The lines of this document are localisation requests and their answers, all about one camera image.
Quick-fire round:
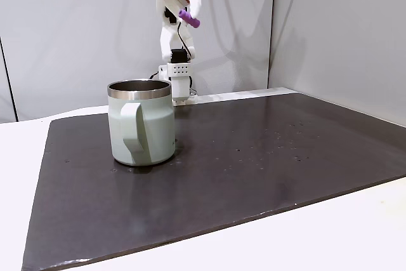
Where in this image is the pale green steel mug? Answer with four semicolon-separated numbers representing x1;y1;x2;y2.
107;79;176;167

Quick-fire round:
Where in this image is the black camera cable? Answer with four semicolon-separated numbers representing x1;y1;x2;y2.
177;18;195;60

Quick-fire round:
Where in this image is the black rubber mat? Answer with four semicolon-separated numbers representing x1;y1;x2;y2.
21;92;406;271

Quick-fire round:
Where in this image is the purple ribbed pen grip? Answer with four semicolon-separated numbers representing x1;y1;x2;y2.
178;9;200;28

